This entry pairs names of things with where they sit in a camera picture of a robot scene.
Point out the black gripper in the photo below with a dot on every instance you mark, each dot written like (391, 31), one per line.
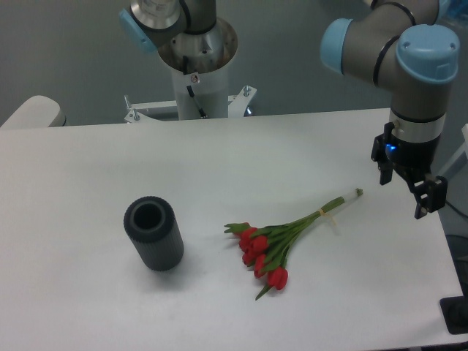
(411, 161)

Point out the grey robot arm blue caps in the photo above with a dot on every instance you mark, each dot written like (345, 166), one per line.
(400, 47)

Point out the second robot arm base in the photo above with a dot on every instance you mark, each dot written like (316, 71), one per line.
(189, 36)

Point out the black device at table edge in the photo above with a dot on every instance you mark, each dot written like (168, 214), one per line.
(454, 310)

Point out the red tulip bouquet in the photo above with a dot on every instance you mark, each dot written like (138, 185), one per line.
(266, 250)

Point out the dark grey ribbed vase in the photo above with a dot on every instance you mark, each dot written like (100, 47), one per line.
(150, 223)

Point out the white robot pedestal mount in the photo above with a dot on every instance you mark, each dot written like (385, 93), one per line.
(197, 96)

